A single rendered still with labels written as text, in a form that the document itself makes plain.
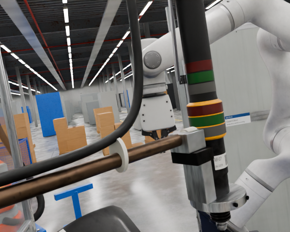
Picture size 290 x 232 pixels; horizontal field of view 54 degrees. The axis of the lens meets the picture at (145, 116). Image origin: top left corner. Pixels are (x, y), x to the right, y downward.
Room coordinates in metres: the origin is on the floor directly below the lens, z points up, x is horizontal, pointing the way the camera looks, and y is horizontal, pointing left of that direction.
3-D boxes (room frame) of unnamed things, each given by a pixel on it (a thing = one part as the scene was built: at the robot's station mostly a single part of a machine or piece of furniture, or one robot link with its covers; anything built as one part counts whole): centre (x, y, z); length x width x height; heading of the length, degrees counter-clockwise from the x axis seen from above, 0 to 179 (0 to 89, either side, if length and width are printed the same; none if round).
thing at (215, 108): (0.35, -0.07, 1.56); 0.04 x 0.04 x 0.01
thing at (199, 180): (0.34, -0.07, 1.49); 0.09 x 0.07 x 0.10; 129
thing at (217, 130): (0.35, -0.07, 1.54); 0.04 x 0.04 x 0.01
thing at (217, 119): (0.35, -0.07, 1.55); 0.04 x 0.04 x 0.01
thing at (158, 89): (0.85, -0.04, 1.60); 0.09 x 0.08 x 0.03; 95
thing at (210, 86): (0.35, -0.07, 1.59); 0.03 x 0.03 x 0.01
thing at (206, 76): (0.35, -0.07, 1.60); 0.03 x 0.03 x 0.01
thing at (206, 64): (0.35, -0.07, 1.61); 0.03 x 0.03 x 0.01
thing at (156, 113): (0.85, -0.03, 1.54); 0.10 x 0.07 x 0.11; 95
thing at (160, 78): (0.85, -0.04, 1.68); 0.09 x 0.08 x 0.13; 3
